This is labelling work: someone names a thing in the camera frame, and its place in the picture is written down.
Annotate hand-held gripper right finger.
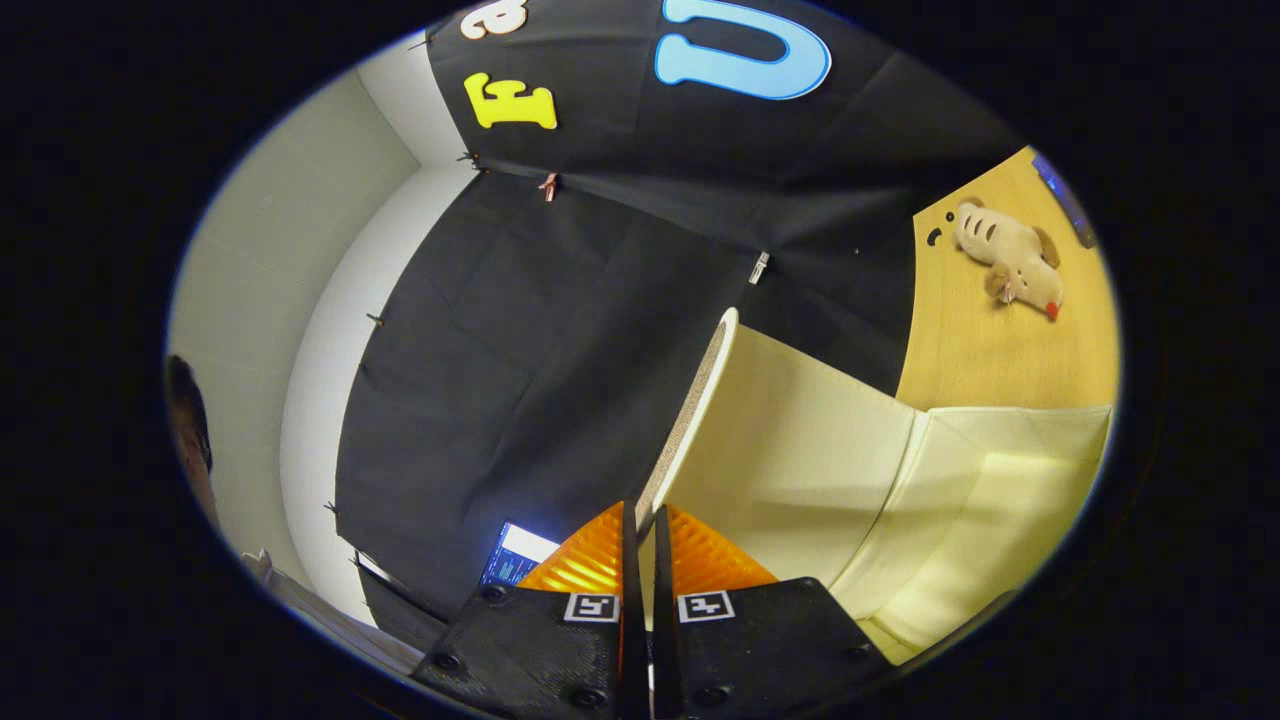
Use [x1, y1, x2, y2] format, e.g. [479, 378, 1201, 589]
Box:
[650, 503, 896, 720]

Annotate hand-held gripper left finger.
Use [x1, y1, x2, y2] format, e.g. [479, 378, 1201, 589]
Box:
[410, 500, 649, 720]

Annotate beige fabric storage box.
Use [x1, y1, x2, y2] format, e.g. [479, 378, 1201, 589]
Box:
[636, 307, 1114, 667]

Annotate lit computer monitor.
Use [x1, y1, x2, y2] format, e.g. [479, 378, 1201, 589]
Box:
[479, 521, 562, 587]

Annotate black backdrop cloth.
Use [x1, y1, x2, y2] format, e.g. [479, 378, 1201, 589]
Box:
[333, 0, 1033, 653]

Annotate row of black clips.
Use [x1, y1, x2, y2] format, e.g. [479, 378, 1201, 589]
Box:
[322, 35, 485, 573]

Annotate brown plush toy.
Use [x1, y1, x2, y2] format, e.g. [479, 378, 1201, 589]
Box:
[925, 196, 1065, 322]

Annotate dark blue book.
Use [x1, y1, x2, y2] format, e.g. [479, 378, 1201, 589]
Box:
[1030, 150, 1100, 250]

